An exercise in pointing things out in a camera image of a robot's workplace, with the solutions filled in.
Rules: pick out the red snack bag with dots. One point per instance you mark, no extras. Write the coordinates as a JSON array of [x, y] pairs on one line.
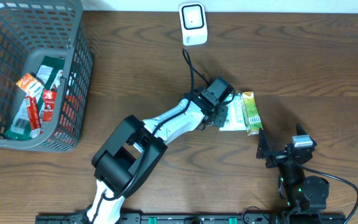
[[33, 115]]

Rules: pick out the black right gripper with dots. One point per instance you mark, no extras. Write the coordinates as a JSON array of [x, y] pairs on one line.
[[264, 152]]

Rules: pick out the green tea drink carton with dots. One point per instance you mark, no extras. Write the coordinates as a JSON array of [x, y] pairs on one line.
[[251, 115]]

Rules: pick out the red chocolate bar wrapper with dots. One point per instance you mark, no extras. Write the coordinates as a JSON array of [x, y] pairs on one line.
[[49, 98]]

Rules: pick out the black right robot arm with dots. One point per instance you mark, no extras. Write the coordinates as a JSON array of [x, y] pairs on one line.
[[305, 194]]

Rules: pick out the green white 3M package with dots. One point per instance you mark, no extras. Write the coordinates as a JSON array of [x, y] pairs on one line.
[[27, 123]]

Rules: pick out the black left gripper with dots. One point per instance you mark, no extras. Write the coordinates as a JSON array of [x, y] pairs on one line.
[[223, 114]]

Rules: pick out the orange tissue pack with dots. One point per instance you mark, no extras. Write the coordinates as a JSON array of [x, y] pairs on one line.
[[30, 85]]

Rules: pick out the mint wet wipes pack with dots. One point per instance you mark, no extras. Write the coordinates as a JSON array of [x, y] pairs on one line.
[[235, 116]]

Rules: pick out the grey plastic mesh basket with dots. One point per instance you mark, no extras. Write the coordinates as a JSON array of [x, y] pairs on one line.
[[35, 35]]

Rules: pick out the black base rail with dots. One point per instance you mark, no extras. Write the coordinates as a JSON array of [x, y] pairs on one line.
[[136, 218]]

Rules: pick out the white barcode scanner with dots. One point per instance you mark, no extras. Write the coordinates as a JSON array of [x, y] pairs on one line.
[[193, 24]]

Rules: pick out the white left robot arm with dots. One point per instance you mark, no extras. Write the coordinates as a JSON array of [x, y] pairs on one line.
[[130, 154]]

